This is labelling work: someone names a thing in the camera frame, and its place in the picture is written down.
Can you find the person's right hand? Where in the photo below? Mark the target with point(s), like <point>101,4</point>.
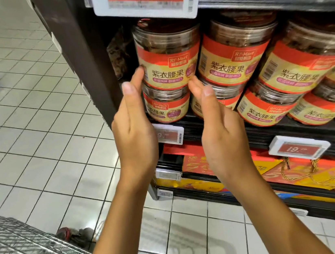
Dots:
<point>225,145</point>

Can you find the person's left hand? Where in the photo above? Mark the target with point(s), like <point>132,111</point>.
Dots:
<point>135,142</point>

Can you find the row of small cashew jars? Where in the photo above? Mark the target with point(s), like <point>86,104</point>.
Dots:
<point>270,62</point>

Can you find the black metal store shelf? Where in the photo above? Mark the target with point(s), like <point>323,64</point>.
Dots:
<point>71,52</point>

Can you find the person's left forearm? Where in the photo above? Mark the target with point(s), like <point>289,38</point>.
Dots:
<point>121,242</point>

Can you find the person's right forearm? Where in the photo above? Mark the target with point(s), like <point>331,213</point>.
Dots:
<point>272,222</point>

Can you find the small white price tag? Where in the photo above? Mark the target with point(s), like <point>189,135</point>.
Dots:
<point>298,211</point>
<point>299,147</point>
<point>170,134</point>
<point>168,174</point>
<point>164,193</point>

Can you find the yellow gift box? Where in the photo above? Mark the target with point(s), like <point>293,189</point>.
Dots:
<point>266,166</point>

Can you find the flat yellow box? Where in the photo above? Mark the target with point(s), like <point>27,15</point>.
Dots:
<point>187,186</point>

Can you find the flat blue box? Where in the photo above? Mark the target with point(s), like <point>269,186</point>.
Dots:
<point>287,194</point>

